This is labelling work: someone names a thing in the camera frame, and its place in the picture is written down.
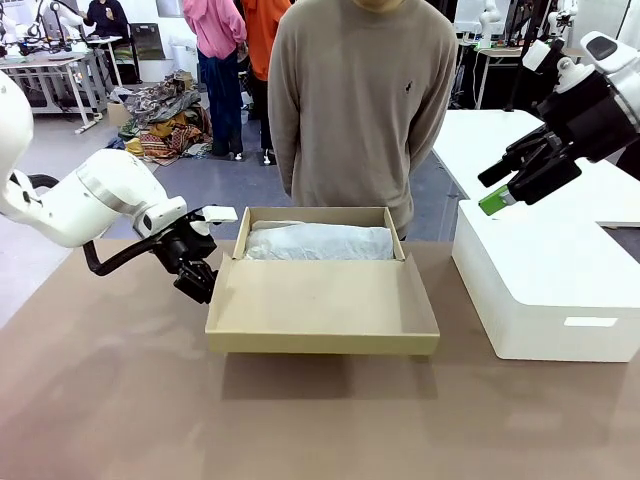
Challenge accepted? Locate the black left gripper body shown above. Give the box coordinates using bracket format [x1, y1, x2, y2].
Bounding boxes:
[152, 212, 219, 276]

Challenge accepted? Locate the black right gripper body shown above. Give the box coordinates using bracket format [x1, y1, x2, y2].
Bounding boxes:
[537, 74, 639, 164]

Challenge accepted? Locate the brown cardboard shoe box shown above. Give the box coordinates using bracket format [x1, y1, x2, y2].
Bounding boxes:
[204, 206, 441, 357]

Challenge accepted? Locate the white tissue paper sheet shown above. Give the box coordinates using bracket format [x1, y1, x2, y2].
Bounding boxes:
[243, 219, 405, 262]

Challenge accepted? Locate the small cardboard box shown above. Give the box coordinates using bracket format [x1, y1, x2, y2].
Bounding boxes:
[106, 99, 134, 129]

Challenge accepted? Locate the white-legged lab table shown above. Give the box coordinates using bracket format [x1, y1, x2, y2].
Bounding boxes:
[457, 29, 531, 111]

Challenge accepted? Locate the pile of patterned fabrics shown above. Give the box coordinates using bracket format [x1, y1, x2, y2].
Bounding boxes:
[117, 69, 216, 161]

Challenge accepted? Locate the person in beige sweater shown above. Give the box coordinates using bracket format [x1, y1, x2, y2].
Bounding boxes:
[267, 0, 459, 241]

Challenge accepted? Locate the white bin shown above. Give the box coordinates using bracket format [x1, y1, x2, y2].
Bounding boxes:
[171, 43, 201, 76]

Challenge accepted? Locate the person in pink hoodie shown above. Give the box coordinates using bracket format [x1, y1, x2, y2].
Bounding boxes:
[182, 0, 249, 161]

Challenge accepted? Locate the dark flat panel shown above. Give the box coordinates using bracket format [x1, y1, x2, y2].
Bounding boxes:
[128, 22, 162, 64]

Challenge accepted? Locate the person in orange top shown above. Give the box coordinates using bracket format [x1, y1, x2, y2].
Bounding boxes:
[241, 0, 294, 166]

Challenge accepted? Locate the grey workbench table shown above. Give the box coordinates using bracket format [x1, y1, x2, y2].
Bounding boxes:
[0, 52, 109, 135]

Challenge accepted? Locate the seated person in black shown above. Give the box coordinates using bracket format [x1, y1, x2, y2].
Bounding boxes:
[82, 0, 131, 41]

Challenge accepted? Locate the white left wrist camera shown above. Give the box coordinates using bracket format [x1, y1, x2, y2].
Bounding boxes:
[192, 205, 239, 236]

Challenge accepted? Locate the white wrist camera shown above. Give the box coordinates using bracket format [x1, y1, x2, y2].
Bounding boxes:
[521, 38, 596, 94]
[192, 205, 239, 236]

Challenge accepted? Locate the black corrugated cable hose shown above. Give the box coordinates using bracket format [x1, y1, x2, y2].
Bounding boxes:
[24, 173, 174, 277]

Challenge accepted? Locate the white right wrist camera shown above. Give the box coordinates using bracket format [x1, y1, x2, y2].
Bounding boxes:
[521, 38, 596, 94]

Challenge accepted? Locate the white robot arm with cables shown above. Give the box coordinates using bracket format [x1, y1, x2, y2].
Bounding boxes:
[29, 0, 96, 54]

